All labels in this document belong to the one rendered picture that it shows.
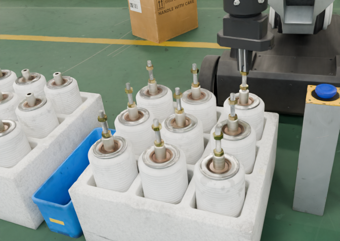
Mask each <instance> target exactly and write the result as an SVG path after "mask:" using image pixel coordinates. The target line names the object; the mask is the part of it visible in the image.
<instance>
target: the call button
mask: <svg viewBox="0 0 340 241"><path fill-rule="evenodd" d="M315 92H316V93H317V95H318V96H319V97H321V98H332V97H333V96H334V95H335V94H336V92H337V88H336V87H335V86H333V85H330V84H320V85H317V86H316V88H315Z"/></svg>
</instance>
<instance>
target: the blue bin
mask: <svg viewBox="0 0 340 241"><path fill-rule="evenodd" d="M102 131H103V129H102V127H97V128H94V129H93V130H92V131H91V132H90V133H89V134H88V135H87V137H86V138H85V139H84V140H83V141H82V142H81V143H80V144H79V146H78V147H77V148H76V149H75V150H74V151H73V152H72V153H71V154H70V155H69V156H68V157H67V158H66V159H65V161H64V162H63V163H61V164H60V165H59V166H58V168H57V169H56V170H55V171H54V172H53V173H52V174H51V176H50V177H49V178H48V179H47V180H46V181H45V182H44V183H43V184H42V185H41V186H40V187H39V188H38V189H37V191H36V192H35V193H34V194H33V195H32V200H33V202H34V203H35V204H37V206H38V208H39V210H40V212H41V214H42V216H43V218H44V220H45V221H46V223H47V225H48V227H49V229H50V231H53V232H56V233H59V234H63V235H66V236H69V237H73V238H79V237H81V235H82V234H83V230H82V228H81V225H80V222H79V219H78V217H77V214H76V211H75V208H74V205H73V203H72V200H71V197H70V194H69V191H68V190H69V189H70V187H71V186H72V185H73V184H74V183H75V182H76V181H77V180H78V178H79V176H80V175H81V174H82V173H83V172H84V170H85V169H86V168H87V167H88V165H89V164H90V161H89V158H88V152H89V150H90V148H91V146H92V145H93V144H94V143H95V142H96V141H98V140H99V139H101V138H102Z"/></svg>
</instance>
